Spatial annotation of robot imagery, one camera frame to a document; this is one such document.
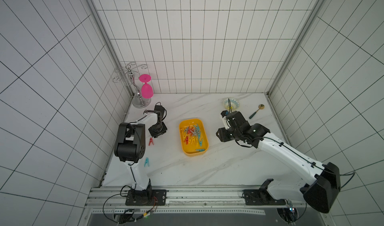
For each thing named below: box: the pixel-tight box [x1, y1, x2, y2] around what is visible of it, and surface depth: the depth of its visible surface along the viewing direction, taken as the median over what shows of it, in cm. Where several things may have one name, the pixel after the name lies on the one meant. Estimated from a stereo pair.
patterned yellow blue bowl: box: [223, 98, 240, 111], surface depth 112 cm
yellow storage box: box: [179, 118, 209, 157], surface depth 95 cm
